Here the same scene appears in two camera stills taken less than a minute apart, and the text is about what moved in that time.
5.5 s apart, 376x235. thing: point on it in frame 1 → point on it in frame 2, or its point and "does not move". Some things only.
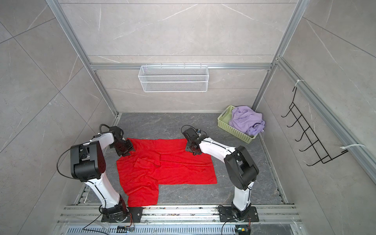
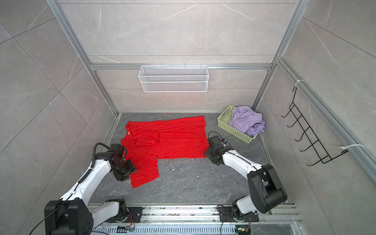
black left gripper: [130, 147] → [131, 169]
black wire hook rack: [324, 156] does not move
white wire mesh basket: [174, 79] does not move
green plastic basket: [223, 123] does not move
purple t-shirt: [245, 119] does not move
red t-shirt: [151, 163] → [144, 142]
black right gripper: [187, 148] → [207, 153]
